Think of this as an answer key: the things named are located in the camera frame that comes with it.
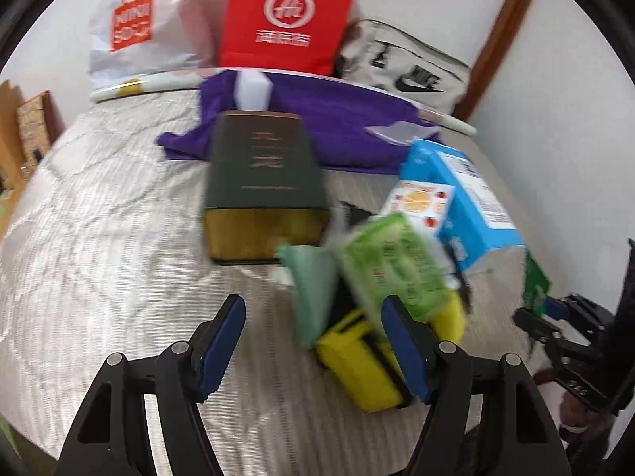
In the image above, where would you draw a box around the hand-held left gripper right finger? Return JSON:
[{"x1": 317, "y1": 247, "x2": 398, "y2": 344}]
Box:
[{"x1": 381, "y1": 295, "x2": 566, "y2": 476}]

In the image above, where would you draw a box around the dark green box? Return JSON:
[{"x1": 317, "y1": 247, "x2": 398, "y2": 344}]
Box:
[{"x1": 204, "y1": 111, "x2": 331, "y2": 265}]

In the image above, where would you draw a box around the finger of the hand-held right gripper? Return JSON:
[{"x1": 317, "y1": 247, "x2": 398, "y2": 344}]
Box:
[
  {"x1": 513, "y1": 307, "x2": 566, "y2": 344},
  {"x1": 538, "y1": 295, "x2": 576, "y2": 319}
]

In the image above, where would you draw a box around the purple towel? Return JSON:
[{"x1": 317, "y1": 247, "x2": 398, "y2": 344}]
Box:
[{"x1": 158, "y1": 70, "x2": 442, "y2": 175}]

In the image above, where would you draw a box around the red paper bag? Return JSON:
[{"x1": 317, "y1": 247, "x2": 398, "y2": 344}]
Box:
[{"x1": 218, "y1": 0, "x2": 363, "y2": 76}]

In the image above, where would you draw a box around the white plastic shopping bag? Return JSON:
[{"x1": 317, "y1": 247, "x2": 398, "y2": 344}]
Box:
[{"x1": 88, "y1": 0, "x2": 234, "y2": 91}]

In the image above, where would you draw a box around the white rolled sheet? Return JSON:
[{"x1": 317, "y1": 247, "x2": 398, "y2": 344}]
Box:
[{"x1": 89, "y1": 70, "x2": 477, "y2": 136}]

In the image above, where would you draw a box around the yellow box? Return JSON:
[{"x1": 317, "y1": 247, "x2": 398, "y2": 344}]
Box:
[{"x1": 316, "y1": 290, "x2": 467, "y2": 412}]

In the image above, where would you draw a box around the blue cardboard box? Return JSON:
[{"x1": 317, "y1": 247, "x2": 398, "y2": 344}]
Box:
[{"x1": 399, "y1": 139, "x2": 525, "y2": 273}]

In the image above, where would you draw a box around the grey white sports bag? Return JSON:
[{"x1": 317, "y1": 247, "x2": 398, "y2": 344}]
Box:
[{"x1": 333, "y1": 19, "x2": 472, "y2": 121}]

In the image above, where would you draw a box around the brown wooden door frame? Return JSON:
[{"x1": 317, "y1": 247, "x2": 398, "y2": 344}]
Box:
[{"x1": 456, "y1": 0, "x2": 541, "y2": 125}]

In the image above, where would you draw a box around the brown wooden board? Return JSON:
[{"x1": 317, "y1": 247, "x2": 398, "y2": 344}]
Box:
[{"x1": 0, "y1": 79, "x2": 31, "y2": 194}]

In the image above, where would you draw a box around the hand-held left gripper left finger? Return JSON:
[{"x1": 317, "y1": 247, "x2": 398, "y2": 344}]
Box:
[{"x1": 54, "y1": 294, "x2": 247, "y2": 476}]

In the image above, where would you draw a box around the dark green packet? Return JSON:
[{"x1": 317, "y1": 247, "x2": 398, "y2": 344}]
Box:
[{"x1": 523, "y1": 250, "x2": 553, "y2": 319}]

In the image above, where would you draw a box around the light green cloth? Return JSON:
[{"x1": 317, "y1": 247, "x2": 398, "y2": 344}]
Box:
[{"x1": 275, "y1": 243, "x2": 343, "y2": 350}]

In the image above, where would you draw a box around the green snack packet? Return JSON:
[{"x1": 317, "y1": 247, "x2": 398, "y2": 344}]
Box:
[{"x1": 342, "y1": 212, "x2": 450, "y2": 321}]

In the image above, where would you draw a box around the fruit print packet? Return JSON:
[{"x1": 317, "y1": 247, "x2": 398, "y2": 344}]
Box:
[{"x1": 381, "y1": 181, "x2": 456, "y2": 239}]

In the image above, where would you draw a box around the brown patterned box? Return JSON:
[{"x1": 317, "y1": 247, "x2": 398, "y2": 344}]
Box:
[{"x1": 17, "y1": 90, "x2": 65, "y2": 169}]

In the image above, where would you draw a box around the white foam block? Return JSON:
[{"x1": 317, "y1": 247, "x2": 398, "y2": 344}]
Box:
[{"x1": 233, "y1": 70, "x2": 275, "y2": 111}]

